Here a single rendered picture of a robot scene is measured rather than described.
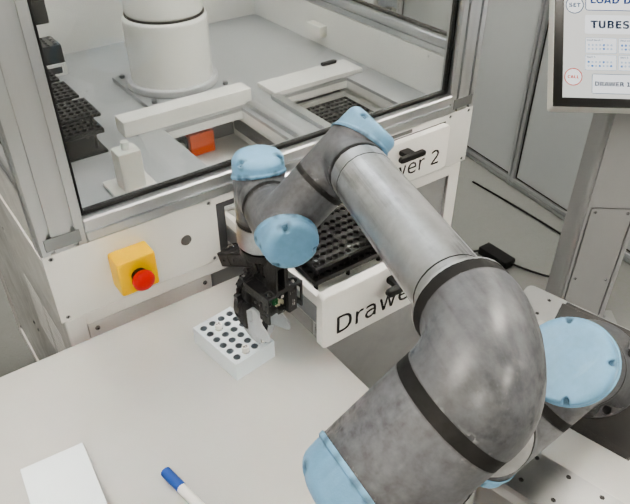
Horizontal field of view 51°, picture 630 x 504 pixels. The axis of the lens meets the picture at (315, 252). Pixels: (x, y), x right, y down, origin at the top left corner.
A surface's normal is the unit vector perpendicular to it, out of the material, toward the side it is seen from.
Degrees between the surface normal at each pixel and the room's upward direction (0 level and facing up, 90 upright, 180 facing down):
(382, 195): 30
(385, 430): 45
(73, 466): 0
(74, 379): 0
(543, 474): 0
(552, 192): 90
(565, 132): 90
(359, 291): 90
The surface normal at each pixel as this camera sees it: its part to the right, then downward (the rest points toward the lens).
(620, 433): -0.49, -0.20
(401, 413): -0.59, -0.34
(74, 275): 0.59, 0.48
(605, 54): -0.05, -0.06
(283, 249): 0.33, 0.56
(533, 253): 0.00, -0.80
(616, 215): -0.07, 0.60
